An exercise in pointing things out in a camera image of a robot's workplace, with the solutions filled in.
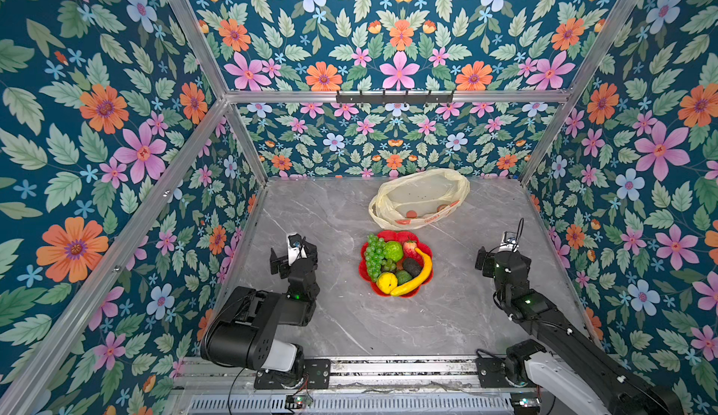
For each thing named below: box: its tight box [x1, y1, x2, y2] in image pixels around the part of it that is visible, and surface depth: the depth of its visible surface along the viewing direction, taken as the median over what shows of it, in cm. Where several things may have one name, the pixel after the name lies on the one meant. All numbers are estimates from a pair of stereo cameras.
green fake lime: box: [383, 240, 403, 262], surface depth 93 cm
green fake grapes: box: [363, 233, 388, 282], surface depth 91 cm
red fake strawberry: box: [402, 240, 417, 255], surface depth 95 cm
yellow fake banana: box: [389, 247, 433, 297], surface depth 86 cm
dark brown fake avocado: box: [402, 257, 423, 278], surface depth 90 cm
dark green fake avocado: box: [395, 270, 413, 286], surface depth 88 cm
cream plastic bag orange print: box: [368, 168, 471, 231], surface depth 107 cm
